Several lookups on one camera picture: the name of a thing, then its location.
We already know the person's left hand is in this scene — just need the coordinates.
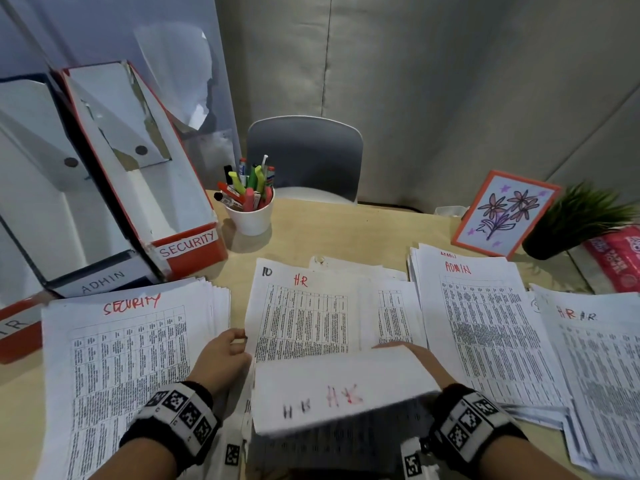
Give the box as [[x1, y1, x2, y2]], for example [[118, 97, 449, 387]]
[[187, 328, 253, 395]]

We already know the person's right hand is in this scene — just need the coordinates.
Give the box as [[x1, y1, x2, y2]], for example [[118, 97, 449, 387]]
[[372, 342, 459, 393]]

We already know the admin paper pile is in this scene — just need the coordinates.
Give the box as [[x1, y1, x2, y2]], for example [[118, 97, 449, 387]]
[[407, 243, 573, 431]]

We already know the unsorted paper pile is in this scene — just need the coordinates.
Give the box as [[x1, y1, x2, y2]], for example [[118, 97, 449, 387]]
[[242, 255, 431, 480]]

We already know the security paper pile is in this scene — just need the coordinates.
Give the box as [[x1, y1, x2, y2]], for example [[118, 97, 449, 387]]
[[39, 277, 232, 480]]

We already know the paper sheet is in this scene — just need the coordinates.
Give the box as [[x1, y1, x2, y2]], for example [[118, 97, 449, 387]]
[[249, 343, 441, 438]]

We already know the HR paper pile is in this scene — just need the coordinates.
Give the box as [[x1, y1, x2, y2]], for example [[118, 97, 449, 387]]
[[527, 283, 640, 480]]

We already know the black admin file box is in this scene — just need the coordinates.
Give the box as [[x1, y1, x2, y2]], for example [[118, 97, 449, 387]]
[[0, 72, 161, 298]]

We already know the person's left forearm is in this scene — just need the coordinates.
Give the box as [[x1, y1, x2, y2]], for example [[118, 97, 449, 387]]
[[102, 437, 179, 480]]

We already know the black right wristband with markers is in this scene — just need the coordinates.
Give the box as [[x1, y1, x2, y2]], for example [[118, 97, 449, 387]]
[[419, 383, 529, 463]]

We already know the black wristband with markers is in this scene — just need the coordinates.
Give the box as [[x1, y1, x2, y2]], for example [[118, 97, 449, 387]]
[[119, 381, 223, 471], [419, 383, 529, 463]]

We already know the black left wristband with markers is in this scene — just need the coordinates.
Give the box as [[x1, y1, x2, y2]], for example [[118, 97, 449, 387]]
[[119, 381, 223, 471]]

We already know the white pen cup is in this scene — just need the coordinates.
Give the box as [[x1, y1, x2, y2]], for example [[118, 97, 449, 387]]
[[223, 187, 276, 237]]

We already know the green plant in black pot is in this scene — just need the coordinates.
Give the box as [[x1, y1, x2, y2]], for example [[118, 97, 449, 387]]
[[522, 182, 640, 261]]

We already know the bunch of coloured markers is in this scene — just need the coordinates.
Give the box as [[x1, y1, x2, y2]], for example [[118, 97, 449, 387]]
[[213, 154, 276, 212]]

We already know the orange framed flower drawing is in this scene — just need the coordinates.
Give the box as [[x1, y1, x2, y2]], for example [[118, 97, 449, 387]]
[[451, 169, 565, 259]]

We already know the red white paper towel pack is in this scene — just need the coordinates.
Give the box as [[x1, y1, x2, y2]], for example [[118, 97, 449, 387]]
[[569, 224, 640, 295]]

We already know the grey chair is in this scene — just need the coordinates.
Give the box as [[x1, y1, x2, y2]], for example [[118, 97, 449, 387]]
[[246, 115, 365, 205]]

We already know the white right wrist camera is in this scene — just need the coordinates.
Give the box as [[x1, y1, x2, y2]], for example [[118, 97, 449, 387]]
[[399, 437, 441, 480]]

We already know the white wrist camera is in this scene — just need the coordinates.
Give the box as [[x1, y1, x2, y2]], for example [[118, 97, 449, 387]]
[[217, 429, 246, 480], [399, 437, 441, 480]]

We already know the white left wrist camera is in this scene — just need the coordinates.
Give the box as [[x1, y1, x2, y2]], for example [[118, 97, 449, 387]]
[[217, 429, 246, 480]]

